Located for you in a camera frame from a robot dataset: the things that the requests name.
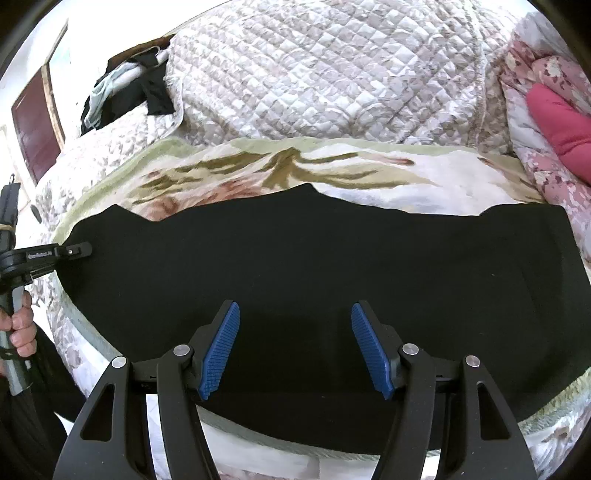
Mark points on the black garment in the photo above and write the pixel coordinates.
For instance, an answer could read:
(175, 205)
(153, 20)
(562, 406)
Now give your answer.
(157, 92)

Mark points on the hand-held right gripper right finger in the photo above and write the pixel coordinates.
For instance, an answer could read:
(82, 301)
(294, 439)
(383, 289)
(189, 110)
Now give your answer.
(371, 350)

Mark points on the person's left hand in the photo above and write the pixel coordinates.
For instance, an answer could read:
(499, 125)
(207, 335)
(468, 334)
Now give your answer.
(23, 330)

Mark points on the white grey quilted bedspread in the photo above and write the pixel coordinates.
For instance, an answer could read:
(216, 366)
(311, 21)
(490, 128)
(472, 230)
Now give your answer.
(323, 69)

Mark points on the dark clothes pile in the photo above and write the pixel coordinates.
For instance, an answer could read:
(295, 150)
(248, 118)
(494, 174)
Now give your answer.
(111, 85)

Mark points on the dark red wooden-framed panel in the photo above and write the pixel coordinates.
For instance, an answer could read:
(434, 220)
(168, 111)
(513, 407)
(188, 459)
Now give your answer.
(37, 129)

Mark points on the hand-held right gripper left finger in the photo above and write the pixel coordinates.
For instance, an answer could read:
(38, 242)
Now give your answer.
(221, 350)

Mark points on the pink floral pillow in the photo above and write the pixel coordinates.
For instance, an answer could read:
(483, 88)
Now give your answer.
(554, 189)

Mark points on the white fleece blanket, green print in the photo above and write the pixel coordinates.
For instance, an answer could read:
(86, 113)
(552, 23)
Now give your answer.
(415, 184)

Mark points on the person's black knit clothing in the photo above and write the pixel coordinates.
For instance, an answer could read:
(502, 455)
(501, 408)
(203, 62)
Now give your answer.
(32, 438)

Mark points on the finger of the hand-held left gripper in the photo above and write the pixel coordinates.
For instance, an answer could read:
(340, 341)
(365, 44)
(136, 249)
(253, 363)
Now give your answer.
(76, 251)

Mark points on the black pants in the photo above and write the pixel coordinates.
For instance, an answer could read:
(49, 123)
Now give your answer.
(295, 258)

